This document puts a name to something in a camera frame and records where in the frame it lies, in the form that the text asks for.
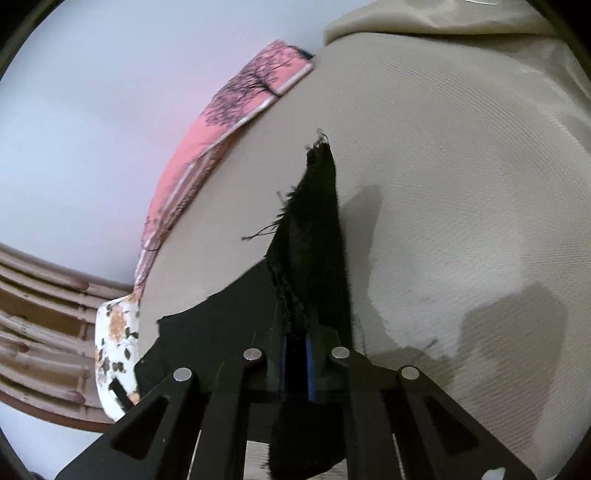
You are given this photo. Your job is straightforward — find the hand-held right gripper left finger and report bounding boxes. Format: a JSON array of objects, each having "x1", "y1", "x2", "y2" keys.
[{"x1": 54, "y1": 300, "x2": 306, "y2": 480}]

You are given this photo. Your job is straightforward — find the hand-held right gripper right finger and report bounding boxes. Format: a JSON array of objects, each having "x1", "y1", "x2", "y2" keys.
[{"x1": 305, "y1": 313, "x2": 539, "y2": 480}]

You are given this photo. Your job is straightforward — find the black pants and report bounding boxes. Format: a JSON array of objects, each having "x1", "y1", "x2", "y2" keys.
[{"x1": 133, "y1": 131, "x2": 357, "y2": 480}]

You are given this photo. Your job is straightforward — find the white floral pillow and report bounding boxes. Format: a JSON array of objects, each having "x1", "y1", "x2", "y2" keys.
[{"x1": 94, "y1": 295, "x2": 142, "y2": 422}]

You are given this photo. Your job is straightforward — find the bed with beige sheet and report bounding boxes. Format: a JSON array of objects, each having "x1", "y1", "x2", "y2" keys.
[{"x1": 137, "y1": 28, "x2": 591, "y2": 480}]

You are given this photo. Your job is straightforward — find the beige striped curtain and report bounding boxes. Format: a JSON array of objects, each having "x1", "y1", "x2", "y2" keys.
[{"x1": 0, "y1": 242, "x2": 136, "y2": 433}]

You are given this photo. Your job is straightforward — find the pink tree print pillow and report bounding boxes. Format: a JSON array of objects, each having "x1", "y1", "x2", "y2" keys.
[{"x1": 133, "y1": 39, "x2": 317, "y2": 292}]

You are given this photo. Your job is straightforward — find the beige blanket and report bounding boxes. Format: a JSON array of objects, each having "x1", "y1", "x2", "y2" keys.
[{"x1": 322, "y1": 0, "x2": 591, "y2": 155}]

